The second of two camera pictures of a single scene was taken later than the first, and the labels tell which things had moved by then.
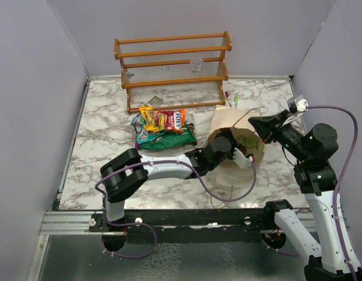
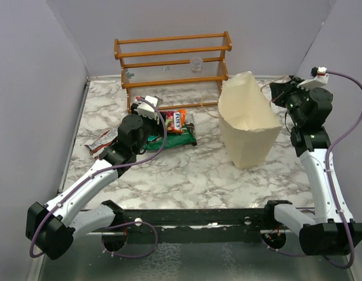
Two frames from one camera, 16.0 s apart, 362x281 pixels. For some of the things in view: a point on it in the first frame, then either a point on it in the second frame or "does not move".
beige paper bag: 234,123 → 249,126
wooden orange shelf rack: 171,72 does not move
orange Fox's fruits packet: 170,120 does not move
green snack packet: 171,140 does not move
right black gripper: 269,126 → 280,91
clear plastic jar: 196,64 does not move
